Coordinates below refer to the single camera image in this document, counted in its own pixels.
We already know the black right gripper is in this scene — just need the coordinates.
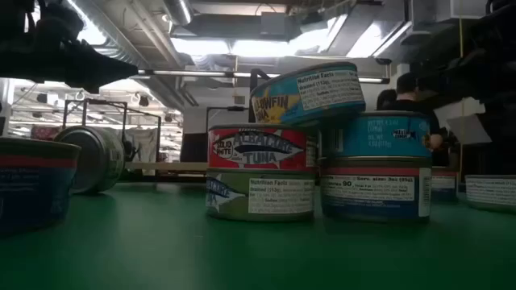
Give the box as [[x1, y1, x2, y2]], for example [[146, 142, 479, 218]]
[[418, 42, 516, 102]]

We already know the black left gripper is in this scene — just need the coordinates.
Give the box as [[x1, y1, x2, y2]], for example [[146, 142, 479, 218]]
[[0, 38, 139, 94]]

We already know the green tuna can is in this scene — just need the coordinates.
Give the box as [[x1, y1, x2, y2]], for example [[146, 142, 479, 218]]
[[205, 168, 316, 222], [54, 125, 127, 195], [464, 173, 516, 213]]

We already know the teal yellowfin tuna can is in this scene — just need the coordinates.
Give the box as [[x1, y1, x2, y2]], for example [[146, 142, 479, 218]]
[[321, 111, 432, 160], [249, 61, 367, 126]]

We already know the blue can red stripe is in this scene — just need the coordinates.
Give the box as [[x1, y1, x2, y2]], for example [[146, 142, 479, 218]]
[[0, 136, 81, 235], [319, 156, 433, 222], [430, 166, 459, 201]]

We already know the red albacore tuna can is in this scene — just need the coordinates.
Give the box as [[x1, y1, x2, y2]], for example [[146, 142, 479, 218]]
[[206, 123, 318, 173]]

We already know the person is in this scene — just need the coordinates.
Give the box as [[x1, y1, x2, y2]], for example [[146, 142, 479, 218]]
[[376, 89, 398, 112], [393, 71, 443, 167]]

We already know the white angled board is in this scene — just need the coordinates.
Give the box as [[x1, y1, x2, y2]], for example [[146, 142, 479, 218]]
[[445, 114, 493, 146]]

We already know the colourful patterned cloth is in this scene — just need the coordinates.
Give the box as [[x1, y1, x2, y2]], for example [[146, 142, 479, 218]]
[[30, 125, 61, 141]]

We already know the white hanging cloth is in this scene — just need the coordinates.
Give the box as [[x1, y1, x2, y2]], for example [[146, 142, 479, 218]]
[[124, 127, 159, 163]]

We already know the fluorescent light strip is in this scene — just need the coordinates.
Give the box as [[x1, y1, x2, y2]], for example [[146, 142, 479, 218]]
[[136, 68, 391, 85]]

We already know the green table mat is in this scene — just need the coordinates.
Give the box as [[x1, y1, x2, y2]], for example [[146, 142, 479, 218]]
[[0, 180, 516, 290]]

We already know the silver spiral ventilation duct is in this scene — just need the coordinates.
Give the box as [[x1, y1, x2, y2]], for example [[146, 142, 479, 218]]
[[68, 0, 151, 70]]

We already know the black background rack frame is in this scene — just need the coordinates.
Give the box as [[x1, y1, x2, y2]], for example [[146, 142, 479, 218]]
[[61, 98, 163, 180]]

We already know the grey rectangular air duct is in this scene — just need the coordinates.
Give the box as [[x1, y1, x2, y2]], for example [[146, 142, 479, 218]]
[[171, 10, 303, 42]]

